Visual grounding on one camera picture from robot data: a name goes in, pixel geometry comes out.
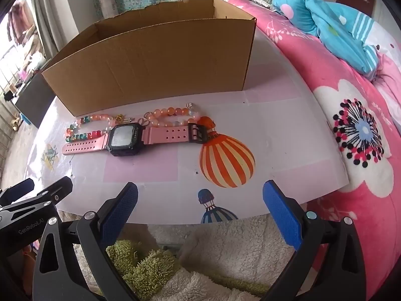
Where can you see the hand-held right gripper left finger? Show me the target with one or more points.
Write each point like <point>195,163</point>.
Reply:
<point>120,213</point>

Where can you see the brown cardboard box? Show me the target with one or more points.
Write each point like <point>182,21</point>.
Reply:
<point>150,69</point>

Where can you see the pink floral blanket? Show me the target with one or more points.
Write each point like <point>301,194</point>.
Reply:
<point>313,69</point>

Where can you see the white curtain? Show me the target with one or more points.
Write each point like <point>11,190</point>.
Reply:
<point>50,12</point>

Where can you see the blue patterned quilt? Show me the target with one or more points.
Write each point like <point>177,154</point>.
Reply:
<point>329,15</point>

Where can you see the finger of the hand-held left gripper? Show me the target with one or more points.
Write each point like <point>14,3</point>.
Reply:
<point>59,186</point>
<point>22,188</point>

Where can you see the green shaggy mat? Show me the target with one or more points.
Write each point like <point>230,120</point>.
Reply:
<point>147,269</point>

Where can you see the dark grey board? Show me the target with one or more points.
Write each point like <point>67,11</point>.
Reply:
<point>34,100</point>

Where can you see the gold bar earring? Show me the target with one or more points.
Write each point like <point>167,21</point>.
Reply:
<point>127,120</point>

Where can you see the white fluffy blanket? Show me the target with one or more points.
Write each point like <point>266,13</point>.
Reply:
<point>225,257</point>

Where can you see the hanging pink garment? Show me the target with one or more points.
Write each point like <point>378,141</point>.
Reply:
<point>18,22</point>

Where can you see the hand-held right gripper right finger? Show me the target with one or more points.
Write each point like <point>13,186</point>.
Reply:
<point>282,213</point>

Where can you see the gold flower earring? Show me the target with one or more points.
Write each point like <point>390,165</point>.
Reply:
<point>119,118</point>

